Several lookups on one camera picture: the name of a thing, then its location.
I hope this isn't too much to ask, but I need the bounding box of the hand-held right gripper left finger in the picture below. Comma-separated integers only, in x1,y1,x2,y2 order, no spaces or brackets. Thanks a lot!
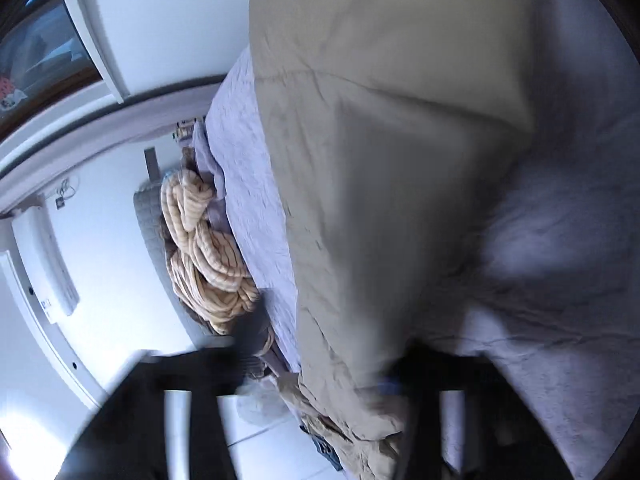
55,336,252,480

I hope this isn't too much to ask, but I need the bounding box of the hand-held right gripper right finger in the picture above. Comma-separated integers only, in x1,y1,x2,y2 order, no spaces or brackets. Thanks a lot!
379,341,577,480

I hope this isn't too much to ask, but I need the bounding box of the beige puffer jacket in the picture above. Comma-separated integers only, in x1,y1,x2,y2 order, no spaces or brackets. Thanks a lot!
248,0,537,480

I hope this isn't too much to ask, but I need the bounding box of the brown grey cloth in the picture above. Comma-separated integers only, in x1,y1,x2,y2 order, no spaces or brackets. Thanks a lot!
245,327,301,378

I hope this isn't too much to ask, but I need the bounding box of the white round cushion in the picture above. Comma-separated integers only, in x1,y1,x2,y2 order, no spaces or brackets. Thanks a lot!
235,384,297,427

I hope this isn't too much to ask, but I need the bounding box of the cream striped throw blanket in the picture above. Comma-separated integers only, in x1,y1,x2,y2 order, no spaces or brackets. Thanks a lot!
160,167,276,356

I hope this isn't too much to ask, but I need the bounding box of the grey quilted headboard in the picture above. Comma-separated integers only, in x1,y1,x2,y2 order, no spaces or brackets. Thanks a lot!
132,180,236,341

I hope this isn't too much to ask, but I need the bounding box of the lavender bed blanket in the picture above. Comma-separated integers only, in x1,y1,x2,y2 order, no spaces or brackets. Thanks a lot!
205,0,640,480

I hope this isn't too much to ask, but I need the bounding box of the white air conditioner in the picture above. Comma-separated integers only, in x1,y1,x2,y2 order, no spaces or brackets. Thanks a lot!
10,207,81,318

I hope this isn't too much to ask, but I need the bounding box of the lavender pillow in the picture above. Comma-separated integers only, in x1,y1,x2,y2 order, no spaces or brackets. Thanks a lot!
192,120,230,228

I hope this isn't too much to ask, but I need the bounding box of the dark framed window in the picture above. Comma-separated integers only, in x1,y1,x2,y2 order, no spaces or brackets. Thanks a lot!
0,0,101,126

